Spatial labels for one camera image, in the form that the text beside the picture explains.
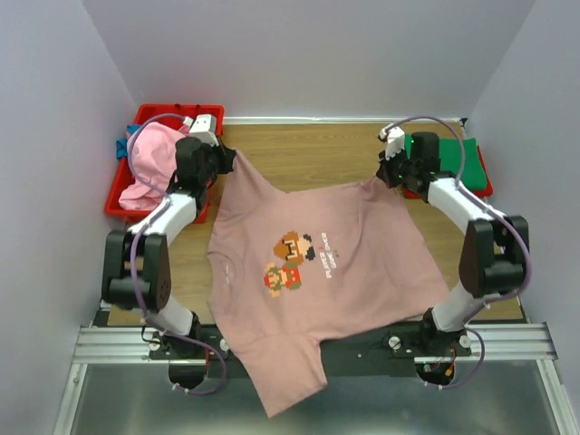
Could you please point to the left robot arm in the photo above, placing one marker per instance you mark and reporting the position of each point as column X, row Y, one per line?
column 136, row 269

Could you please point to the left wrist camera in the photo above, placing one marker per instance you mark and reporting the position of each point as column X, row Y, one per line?
column 203, row 128

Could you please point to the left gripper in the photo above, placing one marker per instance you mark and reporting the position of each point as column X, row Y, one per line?
column 227, row 159

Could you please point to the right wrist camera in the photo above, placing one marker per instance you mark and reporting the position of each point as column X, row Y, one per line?
column 393, row 138

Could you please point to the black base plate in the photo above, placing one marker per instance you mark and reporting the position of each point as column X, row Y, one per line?
column 404, row 349

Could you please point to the dusty pink printed t-shirt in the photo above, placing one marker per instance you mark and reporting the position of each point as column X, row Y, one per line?
column 294, row 269

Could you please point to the blue t-shirt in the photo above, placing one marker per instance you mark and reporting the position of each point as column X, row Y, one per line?
column 122, row 142

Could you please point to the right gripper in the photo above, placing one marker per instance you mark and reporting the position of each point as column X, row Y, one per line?
column 383, row 170

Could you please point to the red plastic bin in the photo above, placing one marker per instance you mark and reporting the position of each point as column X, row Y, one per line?
column 123, row 177

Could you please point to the aluminium frame rail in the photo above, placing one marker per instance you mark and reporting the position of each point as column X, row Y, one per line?
column 510, row 385

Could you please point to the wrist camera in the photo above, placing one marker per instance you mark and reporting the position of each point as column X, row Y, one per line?
column 393, row 138
column 203, row 128

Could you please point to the red folded t-shirt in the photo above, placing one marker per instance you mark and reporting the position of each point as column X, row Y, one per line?
column 475, row 177

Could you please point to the light pink t-shirt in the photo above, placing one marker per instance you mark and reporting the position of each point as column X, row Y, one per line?
column 153, row 158

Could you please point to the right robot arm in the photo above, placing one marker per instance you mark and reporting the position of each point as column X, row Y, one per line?
column 494, row 260

